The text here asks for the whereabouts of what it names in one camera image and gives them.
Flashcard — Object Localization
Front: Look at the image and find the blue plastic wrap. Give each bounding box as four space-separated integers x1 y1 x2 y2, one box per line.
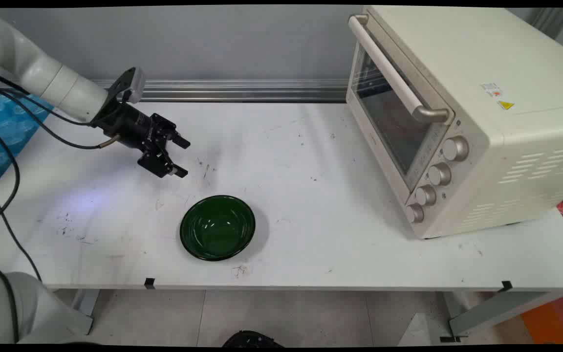
0 90 55 197

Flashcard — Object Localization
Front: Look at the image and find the black cable with metal plug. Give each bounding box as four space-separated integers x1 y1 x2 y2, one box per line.
0 72 120 233

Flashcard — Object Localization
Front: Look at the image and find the dark green glass bowl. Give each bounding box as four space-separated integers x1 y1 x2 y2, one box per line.
179 195 256 262

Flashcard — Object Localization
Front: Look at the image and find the glass oven door with handle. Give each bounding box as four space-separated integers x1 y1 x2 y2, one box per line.
346 15 454 192

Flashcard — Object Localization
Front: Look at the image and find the small beige oven knob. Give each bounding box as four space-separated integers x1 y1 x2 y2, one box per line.
405 203 425 224

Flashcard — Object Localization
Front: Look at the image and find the black cable at arm base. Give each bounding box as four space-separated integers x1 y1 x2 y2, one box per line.
0 263 20 344

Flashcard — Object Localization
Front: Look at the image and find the aluminium rail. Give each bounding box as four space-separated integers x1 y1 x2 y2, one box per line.
0 78 349 104

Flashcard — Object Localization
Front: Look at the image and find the orange box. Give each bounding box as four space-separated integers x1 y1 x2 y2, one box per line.
520 292 563 345

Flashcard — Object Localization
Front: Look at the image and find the black round floor object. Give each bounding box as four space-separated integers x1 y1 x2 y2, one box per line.
222 330 285 348

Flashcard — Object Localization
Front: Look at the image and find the grey metal table leg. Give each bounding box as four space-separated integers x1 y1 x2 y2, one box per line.
439 291 558 343
70 289 101 319

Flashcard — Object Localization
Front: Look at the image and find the cream toaster oven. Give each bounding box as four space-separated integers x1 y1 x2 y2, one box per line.
345 6 563 240

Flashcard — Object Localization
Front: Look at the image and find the grey ribbed panel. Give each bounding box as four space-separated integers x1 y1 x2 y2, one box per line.
523 7 563 57

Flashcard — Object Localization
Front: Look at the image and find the large beige oven knob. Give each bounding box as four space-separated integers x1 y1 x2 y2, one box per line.
442 136 470 162

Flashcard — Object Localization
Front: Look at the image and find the thin black cable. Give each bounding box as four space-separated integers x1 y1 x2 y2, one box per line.
0 86 130 283

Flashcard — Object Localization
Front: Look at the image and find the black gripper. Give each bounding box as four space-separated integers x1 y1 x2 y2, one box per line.
92 100 191 179

